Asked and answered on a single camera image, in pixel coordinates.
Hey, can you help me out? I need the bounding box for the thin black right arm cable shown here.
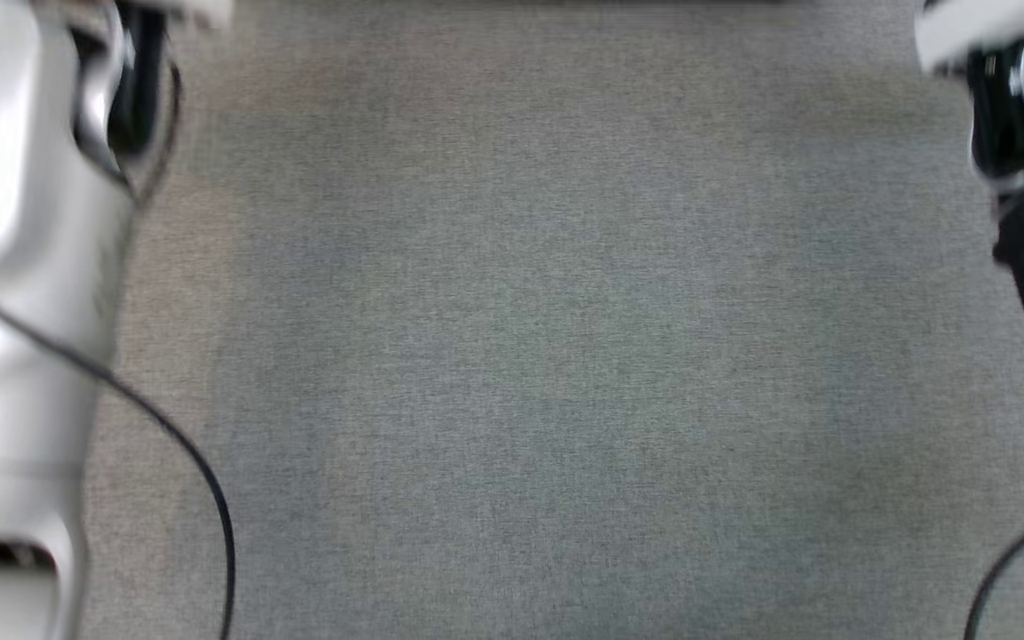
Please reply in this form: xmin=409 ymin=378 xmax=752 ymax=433
xmin=964 ymin=505 xmax=1024 ymax=640

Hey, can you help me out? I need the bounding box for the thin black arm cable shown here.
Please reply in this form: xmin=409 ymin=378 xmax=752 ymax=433
xmin=0 ymin=271 xmax=237 ymax=640
xmin=964 ymin=505 xmax=1024 ymax=640

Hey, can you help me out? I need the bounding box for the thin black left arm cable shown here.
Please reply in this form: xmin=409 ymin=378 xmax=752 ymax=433
xmin=0 ymin=271 xmax=237 ymax=640

